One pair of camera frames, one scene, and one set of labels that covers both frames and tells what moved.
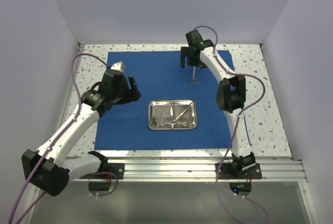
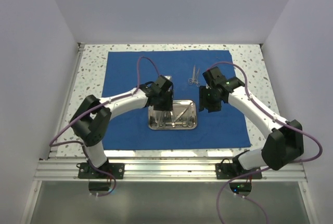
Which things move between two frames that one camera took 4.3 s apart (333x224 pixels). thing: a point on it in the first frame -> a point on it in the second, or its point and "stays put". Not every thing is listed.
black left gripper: (133, 93) -> (168, 106)
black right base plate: (227, 172) stays put
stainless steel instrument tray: (172, 115) stays put
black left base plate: (117, 169) stays put
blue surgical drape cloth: (158, 76) stays put
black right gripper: (185, 52) -> (203, 90)
